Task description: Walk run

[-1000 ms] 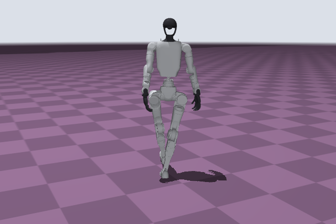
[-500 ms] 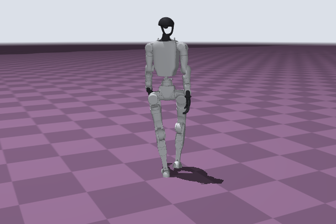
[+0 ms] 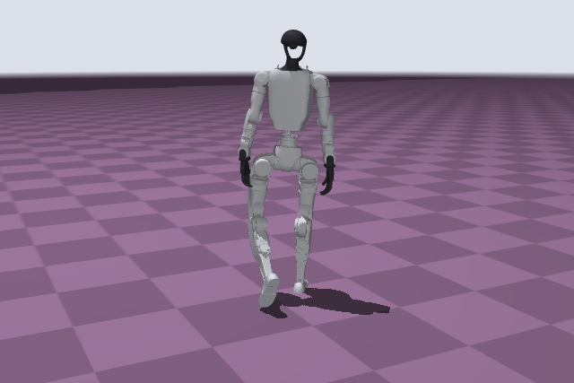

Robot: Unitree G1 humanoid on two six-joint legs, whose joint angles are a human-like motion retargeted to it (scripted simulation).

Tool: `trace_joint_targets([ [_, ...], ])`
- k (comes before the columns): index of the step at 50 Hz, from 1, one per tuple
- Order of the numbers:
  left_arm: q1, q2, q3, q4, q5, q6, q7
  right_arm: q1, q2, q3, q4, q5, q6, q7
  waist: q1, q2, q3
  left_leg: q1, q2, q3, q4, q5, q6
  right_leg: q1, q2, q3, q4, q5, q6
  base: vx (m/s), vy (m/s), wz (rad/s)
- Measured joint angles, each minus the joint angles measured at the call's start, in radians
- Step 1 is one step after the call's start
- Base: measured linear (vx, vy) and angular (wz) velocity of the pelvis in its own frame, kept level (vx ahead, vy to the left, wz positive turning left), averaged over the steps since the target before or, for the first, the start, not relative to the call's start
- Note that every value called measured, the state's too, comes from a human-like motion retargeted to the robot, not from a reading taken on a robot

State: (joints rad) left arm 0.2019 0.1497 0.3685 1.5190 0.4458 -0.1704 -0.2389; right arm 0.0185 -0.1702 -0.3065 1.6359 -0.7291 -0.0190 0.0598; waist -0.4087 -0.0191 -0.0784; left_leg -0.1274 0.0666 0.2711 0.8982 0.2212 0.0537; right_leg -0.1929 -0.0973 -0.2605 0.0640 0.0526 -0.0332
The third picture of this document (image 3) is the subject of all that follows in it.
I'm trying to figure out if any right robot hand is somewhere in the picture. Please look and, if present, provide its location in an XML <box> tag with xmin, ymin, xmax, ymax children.
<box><xmin>319</xmin><ymin>155</ymin><xmax>335</xmax><ymax>195</ymax></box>

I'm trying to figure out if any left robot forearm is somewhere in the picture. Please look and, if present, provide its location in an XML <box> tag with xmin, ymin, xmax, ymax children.
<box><xmin>238</xmin><ymin>109</ymin><xmax>257</xmax><ymax>157</ymax></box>

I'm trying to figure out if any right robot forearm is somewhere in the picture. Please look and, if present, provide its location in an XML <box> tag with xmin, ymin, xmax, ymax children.
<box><xmin>320</xmin><ymin>114</ymin><xmax>335</xmax><ymax>164</ymax></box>

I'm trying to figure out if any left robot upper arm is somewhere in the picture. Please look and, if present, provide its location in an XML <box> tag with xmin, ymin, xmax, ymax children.
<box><xmin>248</xmin><ymin>71</ymin><xmax>271</xmax><ymax>124</ymax></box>

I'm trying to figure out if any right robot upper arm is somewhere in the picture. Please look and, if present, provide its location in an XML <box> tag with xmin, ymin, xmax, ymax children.
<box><xmin>310</xmin><ymin>73</ymin><xmax>331</xmax><ymax>128</ymax></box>

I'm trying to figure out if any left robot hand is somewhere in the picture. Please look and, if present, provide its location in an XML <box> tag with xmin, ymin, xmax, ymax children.
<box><xmin>239</xmin><ymin>149</ymin><xmax>253</xmax><ymax>187</ymax></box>

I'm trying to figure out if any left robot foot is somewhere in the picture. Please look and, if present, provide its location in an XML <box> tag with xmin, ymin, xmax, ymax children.
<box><xmin>259</xmin><ymin>274</ymin><xmax>280</xmax><ymax>308</ymax></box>

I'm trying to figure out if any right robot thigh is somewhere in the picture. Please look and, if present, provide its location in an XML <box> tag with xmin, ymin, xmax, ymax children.
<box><xmin>294</xmin><ymin>155</ymin><xmax>319</xmax><ymax>237</ymax></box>

